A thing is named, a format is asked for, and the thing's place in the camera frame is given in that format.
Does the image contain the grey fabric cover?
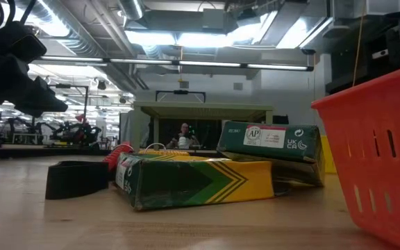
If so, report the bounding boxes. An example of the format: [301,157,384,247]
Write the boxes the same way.
[119,110,152,151]

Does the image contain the orange plastic basket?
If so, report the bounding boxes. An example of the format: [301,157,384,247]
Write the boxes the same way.
[310,61,400,250]

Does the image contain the person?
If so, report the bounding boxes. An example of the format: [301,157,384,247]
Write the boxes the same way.
[166,122,201,150]

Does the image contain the black office partition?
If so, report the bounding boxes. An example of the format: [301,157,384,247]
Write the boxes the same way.
[158,119,222,151]

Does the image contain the background workbench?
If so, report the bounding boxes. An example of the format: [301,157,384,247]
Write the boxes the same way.
[0,144,114,161]

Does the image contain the yellow cable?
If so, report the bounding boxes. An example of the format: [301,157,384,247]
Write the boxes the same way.
[351,6,365,88]

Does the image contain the yellow plastic basket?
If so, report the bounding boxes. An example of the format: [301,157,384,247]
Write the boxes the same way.
[320,135,338,174]

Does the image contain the green mesh shelf riser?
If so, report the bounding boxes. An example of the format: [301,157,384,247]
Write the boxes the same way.
[132,100,274,153]

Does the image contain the Crayola crayon box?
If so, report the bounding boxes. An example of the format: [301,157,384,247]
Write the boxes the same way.
[112,151,276,212]
[216,120,326,188]

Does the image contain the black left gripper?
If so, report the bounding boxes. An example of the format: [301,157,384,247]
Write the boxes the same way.
[0,50,69,118]

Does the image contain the red coil band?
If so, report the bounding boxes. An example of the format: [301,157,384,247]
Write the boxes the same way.
[102,141,135,173]

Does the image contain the black desk frame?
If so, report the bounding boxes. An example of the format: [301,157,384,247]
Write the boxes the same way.
[324,51,371,95]

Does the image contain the background robot arms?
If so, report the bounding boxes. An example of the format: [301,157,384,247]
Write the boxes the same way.
[49,113,103,147]

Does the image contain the long LED light bar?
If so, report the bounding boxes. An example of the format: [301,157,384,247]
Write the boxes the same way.
[39,54,315,72]

